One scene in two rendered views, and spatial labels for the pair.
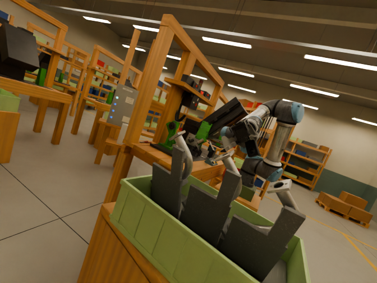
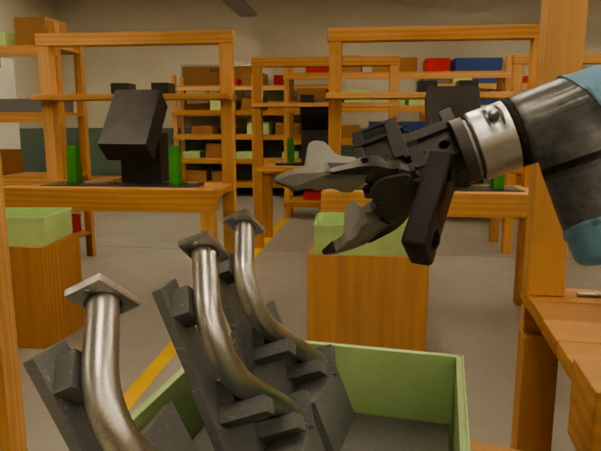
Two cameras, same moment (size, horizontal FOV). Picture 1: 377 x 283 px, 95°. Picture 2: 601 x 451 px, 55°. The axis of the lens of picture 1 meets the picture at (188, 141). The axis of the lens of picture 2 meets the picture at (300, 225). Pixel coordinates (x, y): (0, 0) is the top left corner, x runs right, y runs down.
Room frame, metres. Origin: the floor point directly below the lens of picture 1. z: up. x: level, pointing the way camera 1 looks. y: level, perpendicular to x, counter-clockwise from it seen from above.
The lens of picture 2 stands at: (0.48, -0.79, 1.32)
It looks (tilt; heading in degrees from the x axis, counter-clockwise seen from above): 10 degrees down; 75
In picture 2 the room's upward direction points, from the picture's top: straight up
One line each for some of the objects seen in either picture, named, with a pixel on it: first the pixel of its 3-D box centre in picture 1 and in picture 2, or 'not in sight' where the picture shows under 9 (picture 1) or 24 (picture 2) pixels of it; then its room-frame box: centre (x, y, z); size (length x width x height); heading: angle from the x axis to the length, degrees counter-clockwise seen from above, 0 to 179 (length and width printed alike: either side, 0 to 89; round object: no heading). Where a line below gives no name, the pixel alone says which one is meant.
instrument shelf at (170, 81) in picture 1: (194, 94); not in sight; (2.10, 0.13, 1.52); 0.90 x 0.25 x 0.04; 154
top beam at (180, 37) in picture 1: (202, 63); not in sight; (2.12, 0.17, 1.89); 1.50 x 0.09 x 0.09; 154
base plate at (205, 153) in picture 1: (193, 152); not in sight; (1.98, -0.10, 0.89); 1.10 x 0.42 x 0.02; 154
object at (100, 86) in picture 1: (96, 86); not in sight; (8.19, 4.98, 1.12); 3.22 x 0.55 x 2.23; 159
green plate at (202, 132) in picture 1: (204, 131); not in sight; (1.89, -0.13, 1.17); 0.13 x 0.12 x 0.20; 154
